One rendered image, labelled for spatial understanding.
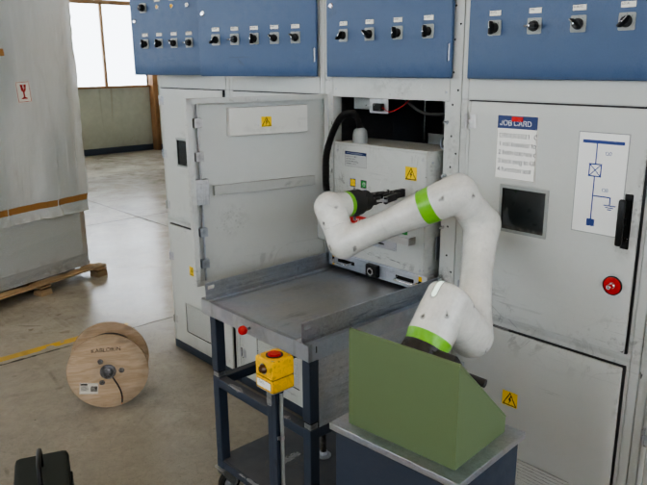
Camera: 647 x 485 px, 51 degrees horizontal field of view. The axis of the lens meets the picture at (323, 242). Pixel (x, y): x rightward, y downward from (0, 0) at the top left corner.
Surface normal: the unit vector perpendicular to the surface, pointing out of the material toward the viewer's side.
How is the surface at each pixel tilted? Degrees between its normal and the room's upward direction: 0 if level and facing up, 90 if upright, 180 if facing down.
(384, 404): 90
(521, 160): 90
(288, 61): 90
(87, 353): 89
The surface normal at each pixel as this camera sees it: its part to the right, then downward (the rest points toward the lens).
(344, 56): -0.74, 0.18
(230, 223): 0.51, 0.21
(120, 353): 0.23, 0.25
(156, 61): -0.56, 0.22
